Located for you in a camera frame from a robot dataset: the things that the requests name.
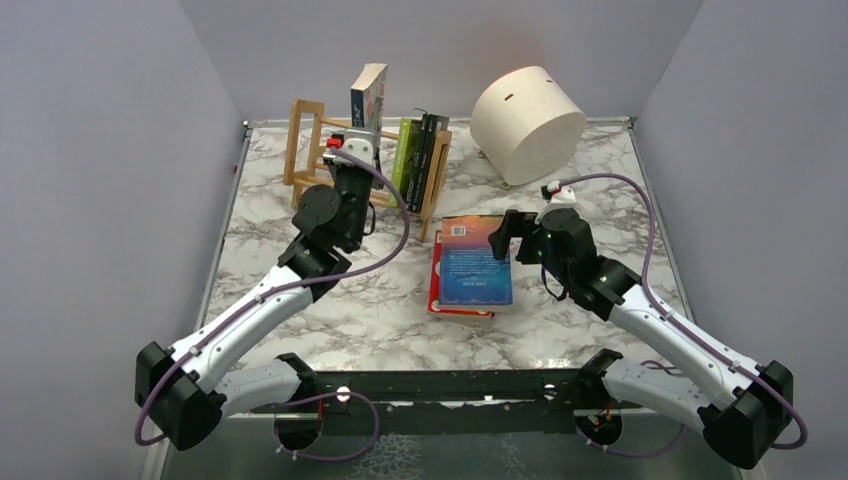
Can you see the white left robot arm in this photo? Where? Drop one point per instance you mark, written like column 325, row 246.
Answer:
column 185, row 390

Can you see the cream cylindrical lamp shade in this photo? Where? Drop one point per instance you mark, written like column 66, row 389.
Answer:
column 526, row 125

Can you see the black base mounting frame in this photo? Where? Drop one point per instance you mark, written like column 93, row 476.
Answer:
column 453, row 402

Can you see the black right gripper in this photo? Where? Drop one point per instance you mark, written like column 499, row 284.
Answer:
column 506, row 234

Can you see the dark green hardcover book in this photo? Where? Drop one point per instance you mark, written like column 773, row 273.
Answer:
column 434, row 123

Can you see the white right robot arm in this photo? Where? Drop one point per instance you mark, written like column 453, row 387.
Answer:
column 738, row 405

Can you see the wooden dowel rack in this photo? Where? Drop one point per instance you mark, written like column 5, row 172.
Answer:
column 300, row 179

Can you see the red spine paperback book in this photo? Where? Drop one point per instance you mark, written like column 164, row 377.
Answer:
column 465, row 317

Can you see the floral cover book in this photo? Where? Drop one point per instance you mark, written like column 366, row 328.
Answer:
column 367, row 95

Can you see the blue cover paperback book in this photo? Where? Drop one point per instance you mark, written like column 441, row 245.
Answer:
column 470, row 277

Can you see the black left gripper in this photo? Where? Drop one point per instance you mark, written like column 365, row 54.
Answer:
column 351, row 168

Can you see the lime green paperback book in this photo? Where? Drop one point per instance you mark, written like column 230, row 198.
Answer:
column 406, row 143

